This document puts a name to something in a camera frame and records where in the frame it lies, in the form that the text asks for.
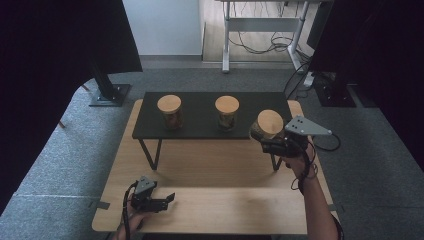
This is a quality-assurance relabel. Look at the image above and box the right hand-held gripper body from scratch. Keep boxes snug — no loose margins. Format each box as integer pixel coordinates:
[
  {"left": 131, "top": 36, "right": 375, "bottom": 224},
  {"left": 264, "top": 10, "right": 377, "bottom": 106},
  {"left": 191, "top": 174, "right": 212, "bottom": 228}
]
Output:
[{"left": 281, "top": 114, "right": 334, "bottom": 159}]

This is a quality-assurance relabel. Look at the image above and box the white power strip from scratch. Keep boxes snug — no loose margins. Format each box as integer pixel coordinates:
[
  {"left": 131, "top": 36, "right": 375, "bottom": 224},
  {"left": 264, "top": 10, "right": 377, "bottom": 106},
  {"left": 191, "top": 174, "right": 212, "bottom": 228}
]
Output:
[{"left": 302, "top": 71, "right": 316, "bottom": 89}]

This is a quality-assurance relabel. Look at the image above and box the black stand with base plate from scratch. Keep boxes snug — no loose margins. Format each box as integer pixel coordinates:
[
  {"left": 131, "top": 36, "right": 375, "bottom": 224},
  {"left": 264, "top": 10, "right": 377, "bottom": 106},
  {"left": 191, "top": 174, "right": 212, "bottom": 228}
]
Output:
[
  {"left": 88, "top": 62, "right": 132, "bottom": 108},
  {"left": 314, "top": 70, "right": 358, "bottom": 109}
]

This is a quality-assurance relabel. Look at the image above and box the wooden-lid jar with dark contents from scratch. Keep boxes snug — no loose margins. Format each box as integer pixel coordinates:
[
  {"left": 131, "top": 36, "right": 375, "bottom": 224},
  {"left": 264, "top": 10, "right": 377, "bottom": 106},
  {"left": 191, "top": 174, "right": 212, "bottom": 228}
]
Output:
[{"left": 214, "top": 95, "right": 241, "bottom": 132}]

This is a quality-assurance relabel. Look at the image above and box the black curtain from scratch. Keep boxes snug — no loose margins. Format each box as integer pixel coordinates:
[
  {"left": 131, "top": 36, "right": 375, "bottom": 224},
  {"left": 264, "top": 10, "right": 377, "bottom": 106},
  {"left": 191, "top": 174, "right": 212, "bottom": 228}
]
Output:
[
  {"left": 0, "top": 0, "right": 144, "bottom": 215},
  {"left": 306, "top": 0, "right": 424, "bottom": 165}
]

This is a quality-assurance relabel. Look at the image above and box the black low metal shelf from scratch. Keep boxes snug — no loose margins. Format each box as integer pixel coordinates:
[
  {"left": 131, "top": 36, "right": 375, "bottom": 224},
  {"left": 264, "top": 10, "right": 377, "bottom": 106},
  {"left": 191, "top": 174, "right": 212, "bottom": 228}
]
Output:
[{"left": 131, "top": 91, "right": 294, "bottom": 172}]

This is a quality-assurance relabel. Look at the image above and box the wooden-lid jar with red-brown contents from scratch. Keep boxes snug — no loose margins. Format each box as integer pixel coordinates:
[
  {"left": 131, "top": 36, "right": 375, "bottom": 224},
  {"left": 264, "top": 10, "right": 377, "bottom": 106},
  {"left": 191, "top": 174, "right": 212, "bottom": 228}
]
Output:
[{"left": 156, "top": 94, "right": 184, "bottom": 131}]

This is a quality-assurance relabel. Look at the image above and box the right hand-held gripper cable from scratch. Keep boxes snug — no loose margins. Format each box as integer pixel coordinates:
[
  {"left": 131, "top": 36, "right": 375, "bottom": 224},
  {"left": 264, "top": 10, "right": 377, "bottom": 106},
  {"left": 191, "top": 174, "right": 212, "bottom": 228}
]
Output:
[{"left": 289, "top": 134, "right": 319, "bottom": 195}]

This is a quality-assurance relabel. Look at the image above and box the black cable bundle under desk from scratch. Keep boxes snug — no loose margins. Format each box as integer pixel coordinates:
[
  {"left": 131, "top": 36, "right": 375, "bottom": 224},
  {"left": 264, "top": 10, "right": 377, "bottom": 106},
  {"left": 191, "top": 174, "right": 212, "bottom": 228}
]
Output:
[{"left": 229, "top": 1, "right": 313, "bottom": 56}]

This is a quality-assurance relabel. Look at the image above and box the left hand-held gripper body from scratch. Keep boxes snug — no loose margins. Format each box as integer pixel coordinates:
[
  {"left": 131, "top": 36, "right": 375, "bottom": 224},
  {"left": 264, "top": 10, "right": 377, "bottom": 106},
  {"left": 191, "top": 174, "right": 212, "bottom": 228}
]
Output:
[{"left": 130, "top": 175, "right": 170, "bottom": 214}]

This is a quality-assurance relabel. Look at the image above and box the person's right hand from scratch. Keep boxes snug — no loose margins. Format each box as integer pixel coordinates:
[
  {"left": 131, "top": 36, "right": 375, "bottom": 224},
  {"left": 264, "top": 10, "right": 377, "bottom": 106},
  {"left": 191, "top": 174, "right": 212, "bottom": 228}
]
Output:
[{"left": 282, "top": 135, "right": 318, "bottom": 182}]

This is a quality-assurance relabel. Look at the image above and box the looped black floor cable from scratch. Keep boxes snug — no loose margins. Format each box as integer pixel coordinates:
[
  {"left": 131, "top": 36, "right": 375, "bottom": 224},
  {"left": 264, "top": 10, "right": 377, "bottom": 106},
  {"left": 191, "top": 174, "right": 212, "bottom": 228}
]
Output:
[{"left": 313, "top": 131, "right": 342, "bottom": 153}]

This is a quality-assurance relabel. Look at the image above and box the hand-held gripper cable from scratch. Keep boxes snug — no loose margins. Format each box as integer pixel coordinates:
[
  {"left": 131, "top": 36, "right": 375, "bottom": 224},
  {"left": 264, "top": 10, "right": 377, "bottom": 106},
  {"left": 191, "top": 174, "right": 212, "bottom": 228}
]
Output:
[
  {"left": 121, "top": 181, "right": 139, "bottom": 240},
  {"left": 289, "top": 134, "right": 319, "bottom": 195}
]

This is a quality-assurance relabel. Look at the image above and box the left hand-held gripper cable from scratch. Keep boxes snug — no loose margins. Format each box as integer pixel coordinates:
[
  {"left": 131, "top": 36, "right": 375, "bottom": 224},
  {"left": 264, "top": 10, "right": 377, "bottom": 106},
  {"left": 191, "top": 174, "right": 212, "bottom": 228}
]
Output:
[{"left": 121, "top": 181, "right": 139, "bottom": 240}]

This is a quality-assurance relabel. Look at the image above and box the white desk frame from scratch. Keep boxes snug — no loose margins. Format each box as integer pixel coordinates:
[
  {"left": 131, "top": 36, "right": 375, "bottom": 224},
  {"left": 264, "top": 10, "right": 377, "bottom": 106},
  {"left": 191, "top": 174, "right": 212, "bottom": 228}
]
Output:
[{"left": 215, "top": 0, "right": 334, "bottom": 75}]

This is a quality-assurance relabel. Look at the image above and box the black floor cable by stand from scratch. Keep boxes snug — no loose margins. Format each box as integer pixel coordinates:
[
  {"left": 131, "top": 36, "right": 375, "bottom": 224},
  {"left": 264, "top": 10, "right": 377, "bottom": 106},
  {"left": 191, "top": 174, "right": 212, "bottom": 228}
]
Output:
[{"left": 283, "top": 62, "right": 316, "bottom": 101}]

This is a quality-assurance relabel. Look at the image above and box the person's left hand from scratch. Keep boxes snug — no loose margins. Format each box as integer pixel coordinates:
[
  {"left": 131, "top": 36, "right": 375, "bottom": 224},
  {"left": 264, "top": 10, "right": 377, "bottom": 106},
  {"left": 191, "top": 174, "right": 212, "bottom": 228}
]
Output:
[{"left": 112, "top": 209, "right": 150, "bottom": 240}]

